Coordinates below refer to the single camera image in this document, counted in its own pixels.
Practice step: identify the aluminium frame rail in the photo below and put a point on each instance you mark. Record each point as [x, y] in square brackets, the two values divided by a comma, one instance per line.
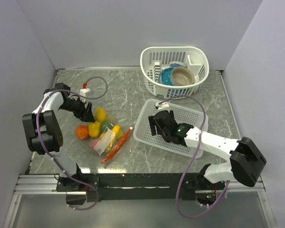
[47, 184]

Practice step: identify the white dish rack basket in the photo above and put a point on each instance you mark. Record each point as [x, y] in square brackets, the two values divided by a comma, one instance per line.
[155, 59]

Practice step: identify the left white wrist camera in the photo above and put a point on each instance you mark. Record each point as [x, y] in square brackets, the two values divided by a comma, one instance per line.
[84, 92]

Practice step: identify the fake yellow banana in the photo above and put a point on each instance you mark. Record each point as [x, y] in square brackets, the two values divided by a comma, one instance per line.
[115, 134]

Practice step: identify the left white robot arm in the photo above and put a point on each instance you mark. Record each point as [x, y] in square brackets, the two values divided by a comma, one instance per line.
[43, 133]

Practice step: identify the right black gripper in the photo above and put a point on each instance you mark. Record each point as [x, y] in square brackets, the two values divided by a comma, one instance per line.
[152, 124]

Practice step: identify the clear zip top bag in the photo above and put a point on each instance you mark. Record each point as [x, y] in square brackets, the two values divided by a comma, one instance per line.
[100, 148]

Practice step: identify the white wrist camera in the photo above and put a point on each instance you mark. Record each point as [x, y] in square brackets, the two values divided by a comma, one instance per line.
[161, 106]
[84, 92]

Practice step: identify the white perforated tray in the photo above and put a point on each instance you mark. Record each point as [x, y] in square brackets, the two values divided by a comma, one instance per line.
[184, 116]

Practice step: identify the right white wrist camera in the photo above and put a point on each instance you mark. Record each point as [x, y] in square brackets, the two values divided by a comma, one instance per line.
[161, 106]

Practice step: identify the blue patterned white dish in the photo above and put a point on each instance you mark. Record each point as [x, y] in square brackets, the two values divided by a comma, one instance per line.
[174, 64]

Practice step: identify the beige ceramic bowl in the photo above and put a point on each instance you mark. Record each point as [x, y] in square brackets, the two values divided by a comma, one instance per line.
[181, 76]

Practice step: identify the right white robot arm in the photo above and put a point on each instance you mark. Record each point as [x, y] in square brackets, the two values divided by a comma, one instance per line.
[243, 160]

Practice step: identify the blue ceramic plate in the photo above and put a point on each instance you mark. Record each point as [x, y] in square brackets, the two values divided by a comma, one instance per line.
[164, 76]

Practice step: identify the fake yellow bell pepper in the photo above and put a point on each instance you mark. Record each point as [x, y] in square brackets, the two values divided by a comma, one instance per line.
[94, 129]

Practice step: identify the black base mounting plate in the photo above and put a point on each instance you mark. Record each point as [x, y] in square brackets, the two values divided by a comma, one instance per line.
[113, 186]

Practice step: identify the fake green orange mango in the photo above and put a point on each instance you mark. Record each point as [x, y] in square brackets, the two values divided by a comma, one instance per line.
[106, 124]

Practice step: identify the fake pink peach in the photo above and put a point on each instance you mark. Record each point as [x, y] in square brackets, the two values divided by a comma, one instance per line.
[93, 143]

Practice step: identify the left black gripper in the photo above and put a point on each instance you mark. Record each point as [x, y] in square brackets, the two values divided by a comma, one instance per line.
[85, 114]

